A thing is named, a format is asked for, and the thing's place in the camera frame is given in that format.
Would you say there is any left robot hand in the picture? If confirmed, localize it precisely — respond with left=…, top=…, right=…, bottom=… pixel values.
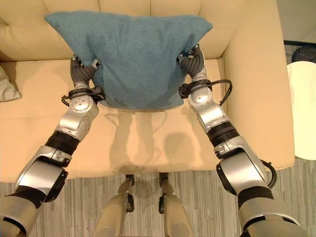
left=70, top=55, right=101, bottom=89

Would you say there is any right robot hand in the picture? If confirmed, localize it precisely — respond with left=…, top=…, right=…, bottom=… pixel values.
left=176, top=44, right=207, bottom=81

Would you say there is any teal fuzzy cushion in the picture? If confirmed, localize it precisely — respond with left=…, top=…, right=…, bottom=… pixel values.
left=44, top=10, right=213, bottom=109

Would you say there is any cream leather sofa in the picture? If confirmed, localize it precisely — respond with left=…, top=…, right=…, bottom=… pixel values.
left=0, top=0, right=296, bottom=183

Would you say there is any beige cushion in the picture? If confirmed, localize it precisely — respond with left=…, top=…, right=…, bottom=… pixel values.
left=0, top=64, right=22, bottom=102

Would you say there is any dark round object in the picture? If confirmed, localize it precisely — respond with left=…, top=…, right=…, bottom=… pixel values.
left=292, top=45, right=316, bottom=63

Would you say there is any white round side table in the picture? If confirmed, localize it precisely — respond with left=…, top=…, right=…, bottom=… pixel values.
left=286, top=61, right=316, bottom=160

